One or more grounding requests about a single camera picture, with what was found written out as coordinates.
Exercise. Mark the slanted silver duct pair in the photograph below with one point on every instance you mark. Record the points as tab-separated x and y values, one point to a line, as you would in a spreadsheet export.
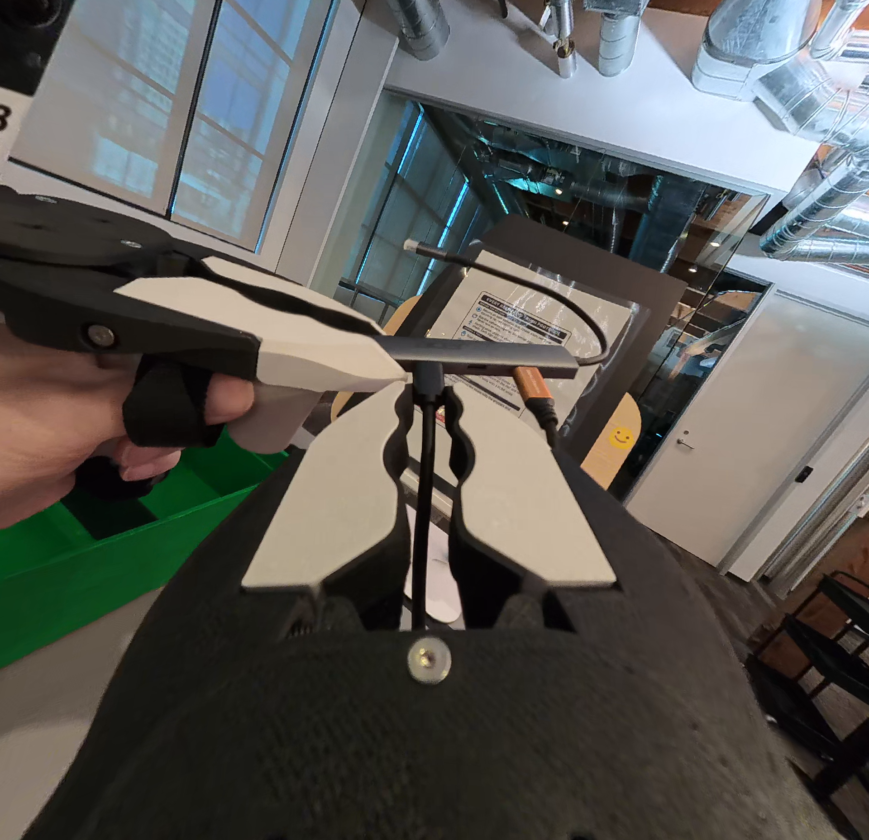
821	216

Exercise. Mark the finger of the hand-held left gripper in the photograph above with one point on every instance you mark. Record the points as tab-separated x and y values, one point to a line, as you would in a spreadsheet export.
326	365
258	278

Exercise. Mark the black sign board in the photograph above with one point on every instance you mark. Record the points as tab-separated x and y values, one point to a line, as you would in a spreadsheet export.
543	243

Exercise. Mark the round spiral metal duct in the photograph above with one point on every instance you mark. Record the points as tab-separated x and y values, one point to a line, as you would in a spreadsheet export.
411	12

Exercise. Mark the laminated printed sheet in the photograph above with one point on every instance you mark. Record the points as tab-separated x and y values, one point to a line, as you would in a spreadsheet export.
529	314

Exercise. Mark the person's left hand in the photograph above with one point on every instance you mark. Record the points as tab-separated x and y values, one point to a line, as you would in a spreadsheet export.
41	433

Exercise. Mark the silver laptop stand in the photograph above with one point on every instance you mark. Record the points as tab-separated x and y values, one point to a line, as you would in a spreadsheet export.
442	592

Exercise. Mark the smiley wooden skateboard deck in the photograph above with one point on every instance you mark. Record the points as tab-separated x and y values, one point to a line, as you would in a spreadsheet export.
611	463

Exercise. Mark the large silver duct cluster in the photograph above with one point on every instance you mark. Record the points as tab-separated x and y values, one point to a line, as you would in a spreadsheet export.
760	32

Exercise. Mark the thin metal pipe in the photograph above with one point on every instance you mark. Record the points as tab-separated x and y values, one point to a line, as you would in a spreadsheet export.
562	19

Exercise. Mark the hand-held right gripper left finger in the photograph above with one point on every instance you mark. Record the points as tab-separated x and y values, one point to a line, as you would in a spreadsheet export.
339	507

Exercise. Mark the green plastic bin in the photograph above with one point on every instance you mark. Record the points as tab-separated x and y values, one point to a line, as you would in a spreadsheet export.
136	568

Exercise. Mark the white door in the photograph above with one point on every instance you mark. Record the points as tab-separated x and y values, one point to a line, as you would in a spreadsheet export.
733	433

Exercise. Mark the black metal cart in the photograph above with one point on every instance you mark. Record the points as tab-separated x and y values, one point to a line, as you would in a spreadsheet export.
825	650

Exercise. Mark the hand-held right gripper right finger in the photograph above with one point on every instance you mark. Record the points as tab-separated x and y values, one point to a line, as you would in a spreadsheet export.
523	507

